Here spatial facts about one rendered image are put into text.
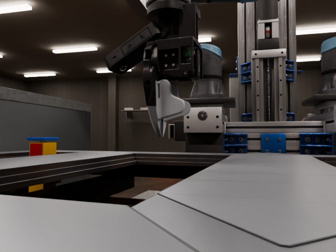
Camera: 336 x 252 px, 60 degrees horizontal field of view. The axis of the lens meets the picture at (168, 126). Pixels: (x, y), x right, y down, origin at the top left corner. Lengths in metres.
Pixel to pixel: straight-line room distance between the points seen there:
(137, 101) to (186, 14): 10.48
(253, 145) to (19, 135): 0.84
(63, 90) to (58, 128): 11.15
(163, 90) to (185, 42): 0.08
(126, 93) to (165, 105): 10.69
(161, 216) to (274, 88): 1.16
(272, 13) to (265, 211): 1.22
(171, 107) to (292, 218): 0.31
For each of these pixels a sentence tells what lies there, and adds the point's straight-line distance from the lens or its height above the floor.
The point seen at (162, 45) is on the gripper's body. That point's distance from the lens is 0.47.
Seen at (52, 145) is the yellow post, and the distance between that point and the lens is 0.90.
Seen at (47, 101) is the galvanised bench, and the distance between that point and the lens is 1.22.
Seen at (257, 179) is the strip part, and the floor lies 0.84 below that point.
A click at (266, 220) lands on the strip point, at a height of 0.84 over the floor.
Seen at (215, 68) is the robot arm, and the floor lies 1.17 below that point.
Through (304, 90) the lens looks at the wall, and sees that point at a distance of 10.56.
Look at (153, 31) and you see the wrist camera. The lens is 0.49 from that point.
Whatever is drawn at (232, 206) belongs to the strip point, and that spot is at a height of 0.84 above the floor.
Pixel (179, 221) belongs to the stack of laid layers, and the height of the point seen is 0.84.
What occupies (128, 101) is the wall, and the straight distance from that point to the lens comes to 11.07.
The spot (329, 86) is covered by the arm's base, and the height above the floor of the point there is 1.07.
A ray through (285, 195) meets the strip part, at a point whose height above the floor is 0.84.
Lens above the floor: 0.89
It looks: 2 degrees up
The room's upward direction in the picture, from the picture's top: straight up
